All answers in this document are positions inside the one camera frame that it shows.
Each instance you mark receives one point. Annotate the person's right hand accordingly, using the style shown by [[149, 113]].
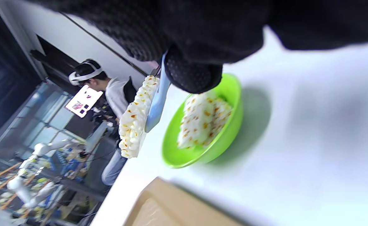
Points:
[[218, 28]]

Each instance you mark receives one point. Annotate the white puffed rice cake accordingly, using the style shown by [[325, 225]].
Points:
[[133, 122], [202, 119]]

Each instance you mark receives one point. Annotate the light blue dessert shovel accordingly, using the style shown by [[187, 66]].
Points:
[[155, 106]]

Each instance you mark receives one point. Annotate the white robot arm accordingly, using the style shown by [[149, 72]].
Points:
[[46, 149], [24, 193]]

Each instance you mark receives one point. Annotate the black mesh office chair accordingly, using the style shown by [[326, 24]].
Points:
[[130, 91]]

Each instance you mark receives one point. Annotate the lime green plastic bowl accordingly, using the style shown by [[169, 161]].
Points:
[[209, 153]]

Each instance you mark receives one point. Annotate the white and black headset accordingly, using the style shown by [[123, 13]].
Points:
[[83, 77]]

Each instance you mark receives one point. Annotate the monitor with pink screen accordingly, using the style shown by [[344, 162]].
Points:
[[83, 101]]

